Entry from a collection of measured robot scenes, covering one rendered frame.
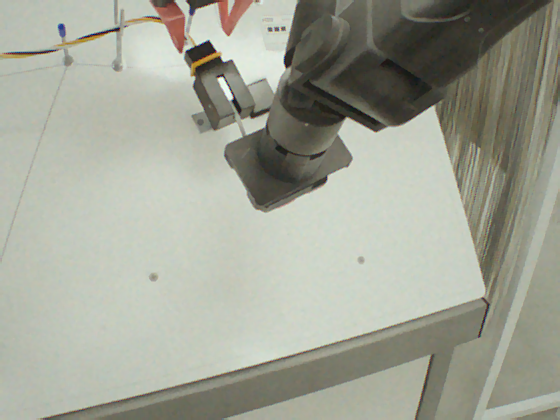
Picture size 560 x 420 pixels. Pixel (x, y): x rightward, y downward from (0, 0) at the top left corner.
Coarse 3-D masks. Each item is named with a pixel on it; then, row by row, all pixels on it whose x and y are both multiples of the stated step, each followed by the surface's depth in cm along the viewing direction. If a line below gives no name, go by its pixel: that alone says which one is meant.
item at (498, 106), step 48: (528, 48) 99; (480, 96) 118; (528, 96) 99; (480, 144) 125; (528, 144) 103; (480, 192) 122; (528, 192) 107; (480, 240) 123; (528, 240) 110; (480, 384) 136
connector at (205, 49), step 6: (204, 42) 61; (210, 42) 61; (192, 48) 60; (198, 48) 60; (204, 48) 60; (210, 48) 61; (186, 54) 60; (192, 54) 60; (198, 54) 60; (204, 54) 60; (210, 54) 60; (186, 60) 61; (192, 60) 60; (198, 60) 60; (210, 60) 60; (216, 60) 60; (222, 60) 61; (198, 66) 60; (204, 66) 60; (210, 66) 60
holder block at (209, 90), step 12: (228, 60) 60; (204, 72) 59; (216, 72) 59; (228, 72) 59; (204, 84) 58; (216, 84) 59; (228, 84) 59; (240, 84) 59; (204, 96) 60; (216, 96) 59; (240, 96) 59; (204, 108) 62; (216, 108) 58; (228, 108) 59; (240, 108) 59; (252, 108) 60; (216, 120) 59; (228, 120) 60
